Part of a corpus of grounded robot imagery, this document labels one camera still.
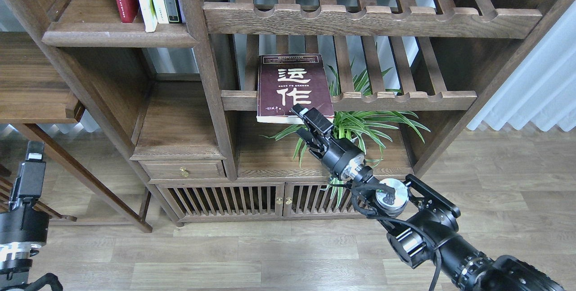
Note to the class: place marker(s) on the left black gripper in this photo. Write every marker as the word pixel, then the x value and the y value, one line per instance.
pixel 23 230

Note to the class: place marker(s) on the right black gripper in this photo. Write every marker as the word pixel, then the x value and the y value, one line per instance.
pixel 343 160

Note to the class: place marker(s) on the dark red book white characters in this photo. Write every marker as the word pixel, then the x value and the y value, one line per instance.
pixel 289 79

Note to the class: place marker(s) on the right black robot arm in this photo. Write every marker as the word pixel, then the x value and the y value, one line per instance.
pixel 421 224

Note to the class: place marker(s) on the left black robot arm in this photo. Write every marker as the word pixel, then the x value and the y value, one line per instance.
pixel 18 281

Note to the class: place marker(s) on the wooden slatted rack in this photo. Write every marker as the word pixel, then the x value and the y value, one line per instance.
pixel 6 189

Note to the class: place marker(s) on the wooden side table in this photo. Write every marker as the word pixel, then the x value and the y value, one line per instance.
pixel 33 93

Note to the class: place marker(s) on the green spider plant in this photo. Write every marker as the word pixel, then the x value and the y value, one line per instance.
pixel 358 125

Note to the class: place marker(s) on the brass drawer knob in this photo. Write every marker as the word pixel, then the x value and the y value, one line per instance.
pixel 184 172

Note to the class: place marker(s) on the dark wooden bookshelf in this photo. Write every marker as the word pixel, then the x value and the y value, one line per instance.
pixel 185 95

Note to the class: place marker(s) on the white curtain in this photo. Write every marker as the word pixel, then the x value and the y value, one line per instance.
pixel 542 89

